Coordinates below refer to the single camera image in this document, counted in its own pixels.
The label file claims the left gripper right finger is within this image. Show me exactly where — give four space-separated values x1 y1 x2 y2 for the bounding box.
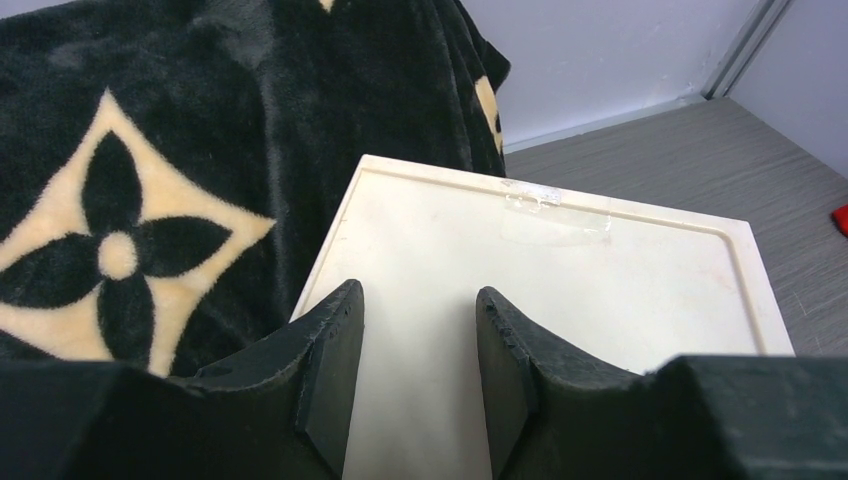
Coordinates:
476 287 847 479

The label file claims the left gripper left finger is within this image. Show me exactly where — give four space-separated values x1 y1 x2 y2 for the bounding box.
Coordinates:
1 279 365 479

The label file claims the pastel mini drawer organizer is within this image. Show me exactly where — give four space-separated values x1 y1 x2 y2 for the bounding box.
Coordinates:
295 155 794 479

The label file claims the black floral plush blanket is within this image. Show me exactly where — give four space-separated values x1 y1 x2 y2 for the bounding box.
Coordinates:
1 1 510 376

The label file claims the red cloth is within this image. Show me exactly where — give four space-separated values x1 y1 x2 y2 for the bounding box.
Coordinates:
830 205 848 237

